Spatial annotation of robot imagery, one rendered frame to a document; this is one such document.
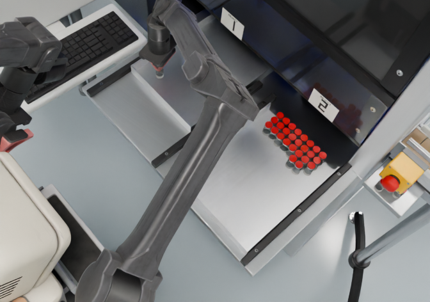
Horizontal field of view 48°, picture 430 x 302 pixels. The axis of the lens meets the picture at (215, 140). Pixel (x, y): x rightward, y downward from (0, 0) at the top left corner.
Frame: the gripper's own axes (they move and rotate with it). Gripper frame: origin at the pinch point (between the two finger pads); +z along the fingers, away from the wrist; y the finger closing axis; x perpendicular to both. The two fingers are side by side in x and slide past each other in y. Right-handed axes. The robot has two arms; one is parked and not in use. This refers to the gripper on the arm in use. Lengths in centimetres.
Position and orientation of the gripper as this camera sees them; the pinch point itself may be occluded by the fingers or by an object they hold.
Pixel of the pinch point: (159, 66)
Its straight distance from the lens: 138.3
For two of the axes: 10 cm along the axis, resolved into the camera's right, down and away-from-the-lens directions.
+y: 5.2, -7.5, 4.2
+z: -0.9, 4.4, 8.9
